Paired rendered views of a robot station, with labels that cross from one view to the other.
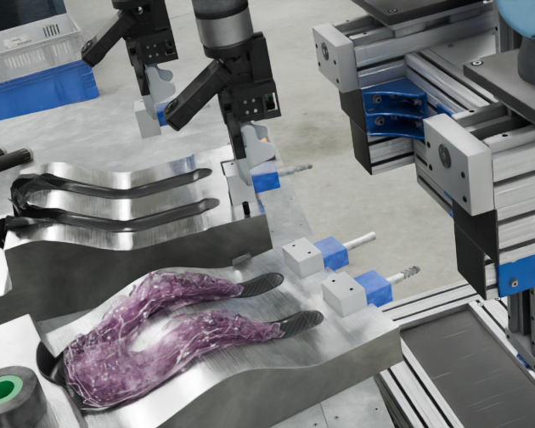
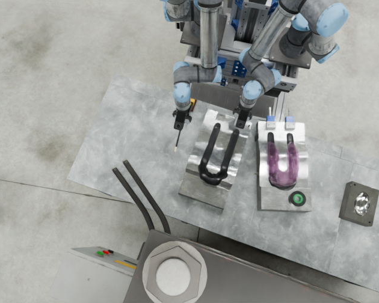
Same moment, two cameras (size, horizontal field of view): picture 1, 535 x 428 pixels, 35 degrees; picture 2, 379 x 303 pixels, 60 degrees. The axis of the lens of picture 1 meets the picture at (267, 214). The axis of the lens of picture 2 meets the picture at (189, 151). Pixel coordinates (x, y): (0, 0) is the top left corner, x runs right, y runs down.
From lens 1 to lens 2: 1.75 m
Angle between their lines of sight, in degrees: 55
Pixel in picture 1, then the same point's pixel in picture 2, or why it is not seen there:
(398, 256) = (129, 73)
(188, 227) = (242, 140)
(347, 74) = not seen: hidden behind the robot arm
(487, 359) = (213, 90)
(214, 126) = (157, 103)
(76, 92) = not seen: outside the picture
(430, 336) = (195, 95)
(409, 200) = (103, 50)
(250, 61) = not seen: hidden behind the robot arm
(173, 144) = (159, 119)
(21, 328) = (266, 189)
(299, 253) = (272, 125)
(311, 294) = (281, 130)
